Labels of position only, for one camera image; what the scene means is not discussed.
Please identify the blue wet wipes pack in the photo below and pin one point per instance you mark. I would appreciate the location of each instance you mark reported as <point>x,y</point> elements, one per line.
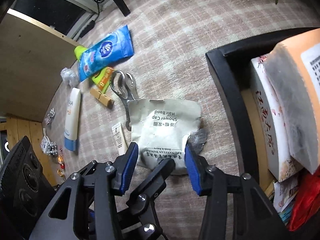
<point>114,47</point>

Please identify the white AQUA sunscreen tube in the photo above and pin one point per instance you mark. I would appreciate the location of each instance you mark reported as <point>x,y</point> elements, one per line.
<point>72,120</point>

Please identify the small white cream tube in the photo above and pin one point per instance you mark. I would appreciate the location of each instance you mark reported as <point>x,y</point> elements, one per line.
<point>119,138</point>

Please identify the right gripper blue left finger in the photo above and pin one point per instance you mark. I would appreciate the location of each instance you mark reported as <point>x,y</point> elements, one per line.
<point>125,166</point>

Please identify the crumpled clear plastic bag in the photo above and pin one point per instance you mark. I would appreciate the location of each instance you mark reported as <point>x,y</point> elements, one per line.
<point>69,77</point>

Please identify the red fabric bag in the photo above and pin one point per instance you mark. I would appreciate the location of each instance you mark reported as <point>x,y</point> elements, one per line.
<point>307,201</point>

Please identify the green orange tube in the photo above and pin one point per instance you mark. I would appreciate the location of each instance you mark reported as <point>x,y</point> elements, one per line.
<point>100,77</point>

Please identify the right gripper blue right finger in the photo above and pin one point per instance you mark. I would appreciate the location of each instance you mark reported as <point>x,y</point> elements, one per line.
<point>196,165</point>

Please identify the black power strip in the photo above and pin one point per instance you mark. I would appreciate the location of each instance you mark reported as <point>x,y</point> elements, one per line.
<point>87,28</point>

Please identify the grey shower cap packet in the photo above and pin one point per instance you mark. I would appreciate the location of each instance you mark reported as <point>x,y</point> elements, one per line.
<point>161,129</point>

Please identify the wooden clothespin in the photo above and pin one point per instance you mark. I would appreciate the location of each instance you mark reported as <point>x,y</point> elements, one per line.
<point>102,98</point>

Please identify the small orange toy packet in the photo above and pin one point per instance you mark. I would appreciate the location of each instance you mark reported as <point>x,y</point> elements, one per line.
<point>60,160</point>

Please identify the pine wood board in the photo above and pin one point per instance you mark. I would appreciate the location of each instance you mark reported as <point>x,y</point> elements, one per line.
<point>18,128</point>

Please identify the white red printed box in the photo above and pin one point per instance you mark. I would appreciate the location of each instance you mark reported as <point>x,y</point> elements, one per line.
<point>280,162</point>

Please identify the bag of silver beads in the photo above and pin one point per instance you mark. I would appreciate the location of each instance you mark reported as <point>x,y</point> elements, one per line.
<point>47,146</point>

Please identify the black storage box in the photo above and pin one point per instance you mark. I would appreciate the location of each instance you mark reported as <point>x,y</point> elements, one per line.
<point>254,215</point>

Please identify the light wooden cabinet panel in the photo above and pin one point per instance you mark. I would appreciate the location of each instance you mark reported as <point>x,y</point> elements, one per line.
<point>32,57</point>

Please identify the black speaker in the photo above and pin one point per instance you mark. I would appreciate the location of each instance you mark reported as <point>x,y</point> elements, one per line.
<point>25,192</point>

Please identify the metal pliers tool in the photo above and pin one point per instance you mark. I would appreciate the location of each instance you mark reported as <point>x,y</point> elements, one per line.
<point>123,85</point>

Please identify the orange white box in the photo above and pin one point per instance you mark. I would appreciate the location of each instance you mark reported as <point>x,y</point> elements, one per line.
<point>293,70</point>

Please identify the plaid beige table mat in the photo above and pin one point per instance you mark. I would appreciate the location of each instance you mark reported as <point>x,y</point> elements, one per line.
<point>170,39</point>

